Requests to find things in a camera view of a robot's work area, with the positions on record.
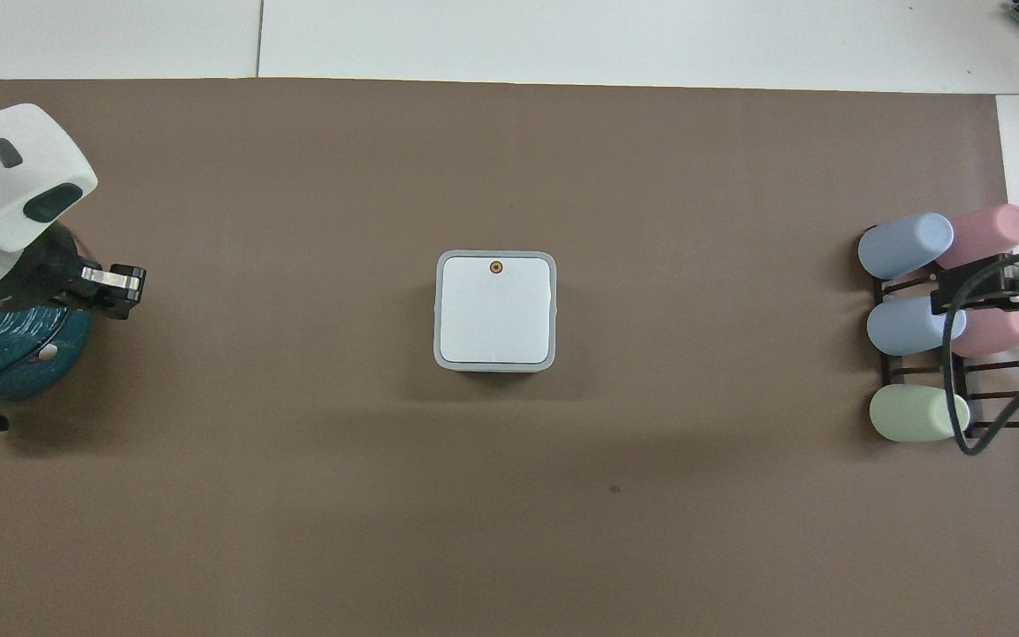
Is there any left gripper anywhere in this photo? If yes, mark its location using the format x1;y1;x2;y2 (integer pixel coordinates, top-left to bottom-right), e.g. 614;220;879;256
0;221;88;311

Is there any white square trash can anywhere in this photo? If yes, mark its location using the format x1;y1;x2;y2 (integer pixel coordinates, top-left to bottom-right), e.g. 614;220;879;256
433;250;558;373

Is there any pink cup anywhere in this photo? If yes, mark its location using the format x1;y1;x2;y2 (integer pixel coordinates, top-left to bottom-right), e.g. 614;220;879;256
934;204;1019;272
950;308;1019;360

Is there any light blue cup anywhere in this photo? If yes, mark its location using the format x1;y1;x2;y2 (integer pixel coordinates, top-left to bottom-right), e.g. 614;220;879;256
858;213;955;281
866;295;969;357

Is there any light green cup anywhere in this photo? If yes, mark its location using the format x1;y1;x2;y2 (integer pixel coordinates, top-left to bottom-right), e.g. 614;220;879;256
869;383;972;443

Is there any dark wire cup rack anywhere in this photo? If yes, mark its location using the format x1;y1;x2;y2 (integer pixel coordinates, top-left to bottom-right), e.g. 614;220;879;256
870;264;1019;436

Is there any black cable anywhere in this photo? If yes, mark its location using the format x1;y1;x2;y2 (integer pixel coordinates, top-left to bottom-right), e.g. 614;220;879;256
942;248;1019;457

